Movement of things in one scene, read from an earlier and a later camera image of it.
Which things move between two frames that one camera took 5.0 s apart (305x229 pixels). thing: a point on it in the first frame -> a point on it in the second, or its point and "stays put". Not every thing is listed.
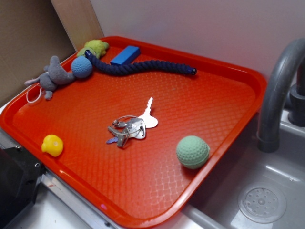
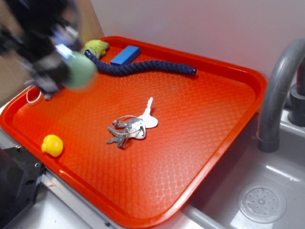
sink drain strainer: [262, 202] stays put
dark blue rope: [136, 66] stays put
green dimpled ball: [192, 151] -> [82, 71]
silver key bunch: [130, 127] stays put
